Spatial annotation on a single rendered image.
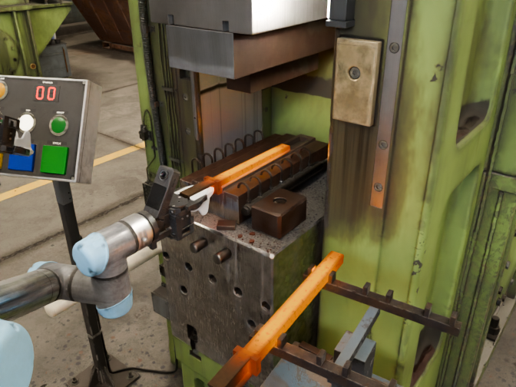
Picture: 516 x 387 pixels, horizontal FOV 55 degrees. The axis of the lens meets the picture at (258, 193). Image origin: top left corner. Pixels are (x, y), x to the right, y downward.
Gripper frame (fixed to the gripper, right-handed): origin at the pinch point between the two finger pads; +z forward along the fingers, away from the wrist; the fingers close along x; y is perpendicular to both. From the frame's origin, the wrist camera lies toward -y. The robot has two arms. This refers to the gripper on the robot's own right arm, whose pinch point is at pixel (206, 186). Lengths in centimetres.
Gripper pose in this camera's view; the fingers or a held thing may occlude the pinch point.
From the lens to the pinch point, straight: 119.0
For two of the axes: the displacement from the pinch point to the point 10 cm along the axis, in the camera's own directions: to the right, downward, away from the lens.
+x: 7.9, 2.7, -5.5
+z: 6.1, -3.6, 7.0
